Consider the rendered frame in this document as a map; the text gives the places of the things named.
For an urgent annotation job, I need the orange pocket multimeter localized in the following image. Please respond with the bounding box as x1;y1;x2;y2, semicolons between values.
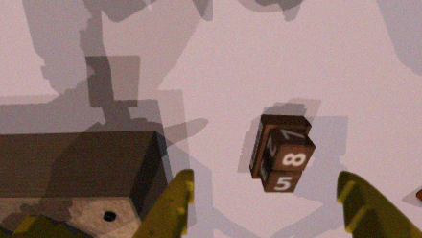
416;190;422;202

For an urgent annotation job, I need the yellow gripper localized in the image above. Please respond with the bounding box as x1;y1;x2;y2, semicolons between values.
132;169;422;238

